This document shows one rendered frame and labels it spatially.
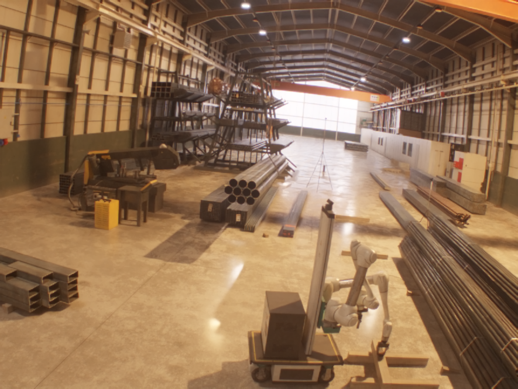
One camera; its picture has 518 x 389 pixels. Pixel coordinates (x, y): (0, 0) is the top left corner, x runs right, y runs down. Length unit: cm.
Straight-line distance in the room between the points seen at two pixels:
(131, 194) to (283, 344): 634
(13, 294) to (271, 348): 320
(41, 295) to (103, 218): 423
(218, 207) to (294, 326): 678
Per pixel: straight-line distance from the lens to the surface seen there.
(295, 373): 447
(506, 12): 1237
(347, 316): 406
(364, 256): 396
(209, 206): 1066
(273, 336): 430
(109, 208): 947
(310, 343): 452
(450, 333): 569
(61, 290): 581
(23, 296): 557
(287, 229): 1016
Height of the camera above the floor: 256
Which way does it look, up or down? 10 degrees down
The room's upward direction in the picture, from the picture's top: 5 degrees clockwise
